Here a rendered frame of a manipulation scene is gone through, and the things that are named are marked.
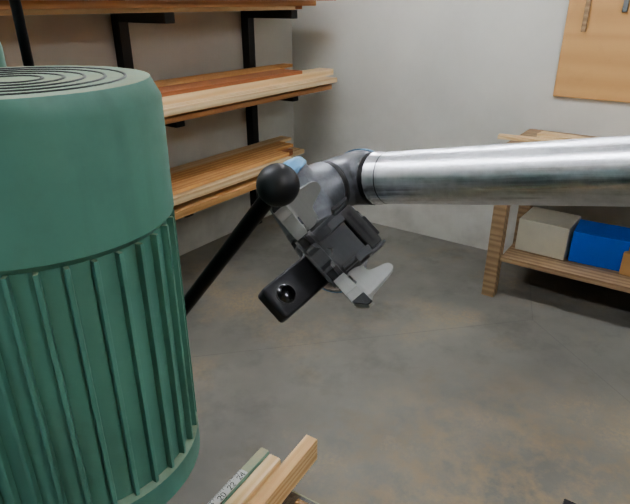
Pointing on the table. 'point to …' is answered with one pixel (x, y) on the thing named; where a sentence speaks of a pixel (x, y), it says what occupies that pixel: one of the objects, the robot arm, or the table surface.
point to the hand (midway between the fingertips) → (315, 252)
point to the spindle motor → (80, 292)
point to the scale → (228, 487)
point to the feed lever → (276, 197)
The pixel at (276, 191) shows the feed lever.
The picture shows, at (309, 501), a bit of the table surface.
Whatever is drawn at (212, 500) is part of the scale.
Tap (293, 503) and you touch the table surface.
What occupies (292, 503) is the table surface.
